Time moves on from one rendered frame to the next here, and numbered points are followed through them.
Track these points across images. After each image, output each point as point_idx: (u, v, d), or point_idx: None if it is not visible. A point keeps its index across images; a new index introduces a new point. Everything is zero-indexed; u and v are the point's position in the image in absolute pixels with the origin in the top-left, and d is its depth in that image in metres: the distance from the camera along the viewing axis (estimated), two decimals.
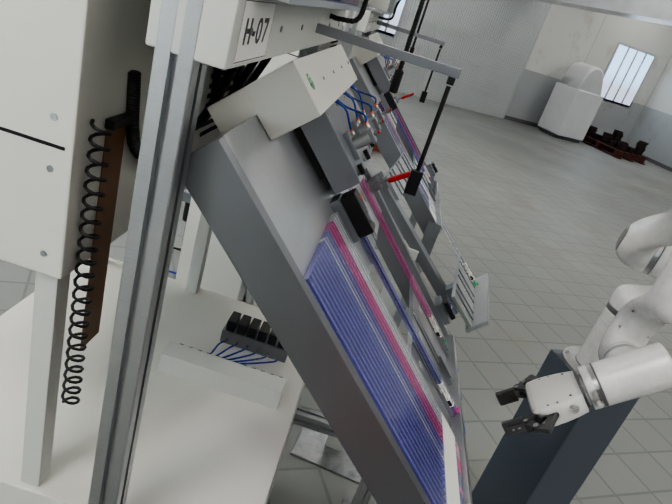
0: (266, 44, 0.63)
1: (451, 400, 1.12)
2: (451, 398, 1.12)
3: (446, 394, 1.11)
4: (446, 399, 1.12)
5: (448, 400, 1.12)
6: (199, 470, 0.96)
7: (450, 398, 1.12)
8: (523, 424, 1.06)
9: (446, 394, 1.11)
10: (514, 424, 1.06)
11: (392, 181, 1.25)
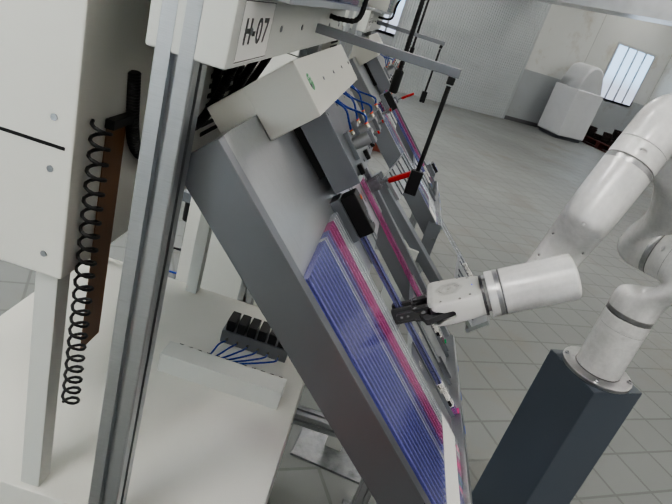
0: (266, 44, 0.63)
1: (451, 400, 1.12)
2: (451, 398, 1.12)
3: (446, 394, 1.11)
4: (446, 399, 1.12)
5: (448, 400, 1.12)
6: (199, 470, 0.96)
7: (450, 398, 1.11)
8: (414, 307, 1.08)
9: (446, 394, 1.11)
10: None
11: (392, 181, 1.25)
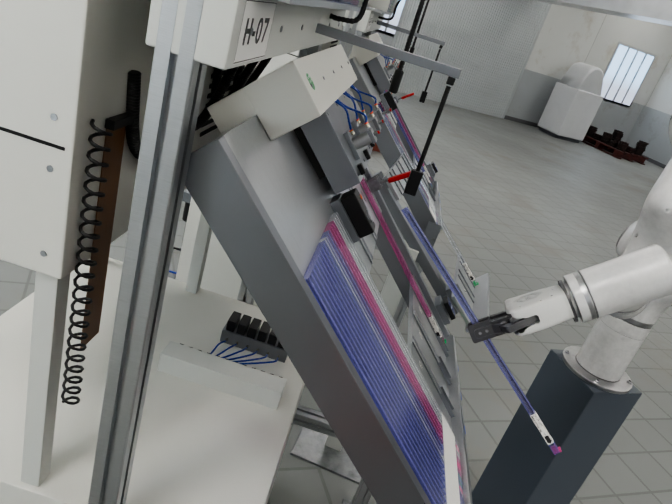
0: (266, 44, 0.63)
1: (550, 435, 0.98)
2: (549, 434, 0.98)
3: (542, 427, 0.97)
4: (543, 434, 0.97)
5: (546, 435, 0.97)
6: (199, 470, 0.96)
7: (547, 432, 0.97)
8: None
9: (542, 427, 0.97)
10: None
11: (392, 181, 1.25)
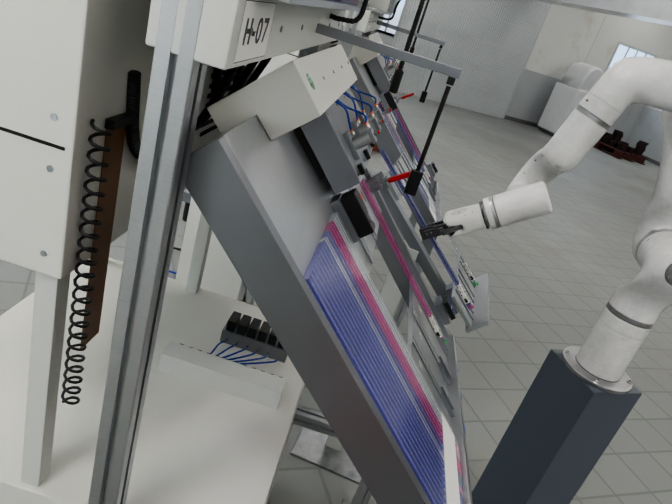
0: (266, 44, 0.63)
1: (467, 298, 1.54)
2: (467, 297, 1.54)
3: (463, 293, 1.53)
4: (463, 297, 1.54)
5: (465, 298, 1.54)
6: (199, 470, 0.96)
7: (466, 296, 1.53)
8: None
9: (463, 293, 1.53)
10: None
11: (392, 181, 1.25)
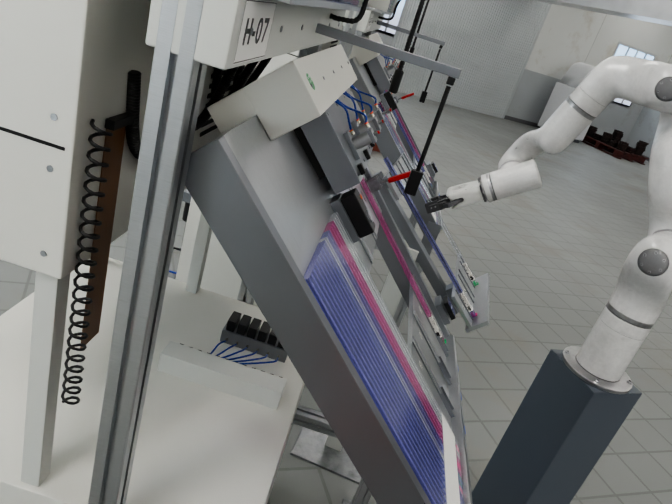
0: (266, 44, 0.63)
1: (470, 306, 1.54)
2: (470, 305, 1.55)
3: (466, 301, 1.54)
4: (466, 305, 1.54)
5: (468, 306, 1.54)
6: (199, 470, 0.96)
7: (469, 304, 1.54)
8: None
9: (466, 301, 1.54)
10: None
11: (392, 181, 1.25)
